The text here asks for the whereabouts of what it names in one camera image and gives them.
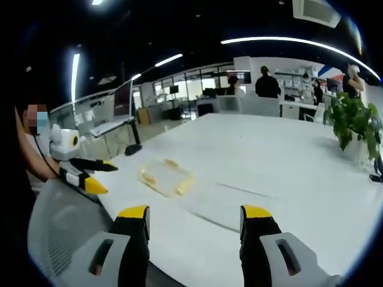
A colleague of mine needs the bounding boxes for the ceiling air conditioner unit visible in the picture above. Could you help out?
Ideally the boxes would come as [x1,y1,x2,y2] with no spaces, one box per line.
[292,0,342,29]

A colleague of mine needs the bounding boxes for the long curved ceiling light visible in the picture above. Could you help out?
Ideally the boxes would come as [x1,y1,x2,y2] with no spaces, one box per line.
[220,36,381,82]

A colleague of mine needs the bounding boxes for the black object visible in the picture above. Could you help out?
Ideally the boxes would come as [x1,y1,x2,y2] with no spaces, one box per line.
[369,154,383,184]

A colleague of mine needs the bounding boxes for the green potted plant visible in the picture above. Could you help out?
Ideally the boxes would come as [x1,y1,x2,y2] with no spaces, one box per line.
[322,91,383,164]

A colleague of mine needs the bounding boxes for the wall screen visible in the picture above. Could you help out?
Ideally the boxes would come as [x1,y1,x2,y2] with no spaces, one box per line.
[226,69,253,85]

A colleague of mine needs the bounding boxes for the grey mesh office chair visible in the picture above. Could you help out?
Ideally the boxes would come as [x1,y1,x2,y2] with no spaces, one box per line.
[26,178,120,286]

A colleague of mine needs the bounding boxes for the black cable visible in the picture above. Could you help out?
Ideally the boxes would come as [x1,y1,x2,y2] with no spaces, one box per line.
[33,131,62,180]

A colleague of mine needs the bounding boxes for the cardboard box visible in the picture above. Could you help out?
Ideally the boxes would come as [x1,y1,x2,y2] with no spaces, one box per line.
[136,108,151,126]

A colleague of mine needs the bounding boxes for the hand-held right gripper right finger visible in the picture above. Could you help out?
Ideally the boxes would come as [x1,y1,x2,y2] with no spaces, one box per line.
[239,204,345,287]

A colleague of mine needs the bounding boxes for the clear plastic container yellow clips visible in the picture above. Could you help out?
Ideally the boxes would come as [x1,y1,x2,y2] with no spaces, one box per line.
[138,158,196,199]

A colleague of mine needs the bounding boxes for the yellow plastic buckle part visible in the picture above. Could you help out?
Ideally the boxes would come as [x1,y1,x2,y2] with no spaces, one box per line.
[175,175,196,197]
[140,169,158,186]

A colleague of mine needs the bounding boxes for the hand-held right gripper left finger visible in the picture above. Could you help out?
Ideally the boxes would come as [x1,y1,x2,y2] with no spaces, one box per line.
[68,204,151,287]

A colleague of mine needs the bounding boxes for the ceiling light strip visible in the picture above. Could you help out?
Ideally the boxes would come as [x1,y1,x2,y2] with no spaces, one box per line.
[70,52,81,104]
[154,53,184,68]

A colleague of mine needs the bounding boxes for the white plant pot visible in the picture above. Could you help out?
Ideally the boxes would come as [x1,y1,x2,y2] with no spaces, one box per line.
[342,131,373,164]

